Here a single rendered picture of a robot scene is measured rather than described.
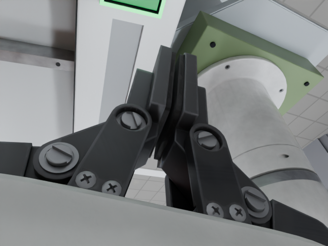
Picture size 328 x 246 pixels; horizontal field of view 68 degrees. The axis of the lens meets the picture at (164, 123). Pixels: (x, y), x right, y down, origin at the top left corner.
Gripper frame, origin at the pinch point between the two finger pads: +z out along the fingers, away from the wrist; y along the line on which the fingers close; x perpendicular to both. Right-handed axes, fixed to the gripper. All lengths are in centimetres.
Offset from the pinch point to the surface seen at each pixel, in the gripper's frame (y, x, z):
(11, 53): -20.1, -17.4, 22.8
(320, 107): 137, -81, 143
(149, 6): -2.1, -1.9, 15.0
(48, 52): -15.8, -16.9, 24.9
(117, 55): -4.2, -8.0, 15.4
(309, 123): 142, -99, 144
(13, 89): -22.6, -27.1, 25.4
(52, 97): -16.3, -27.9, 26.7
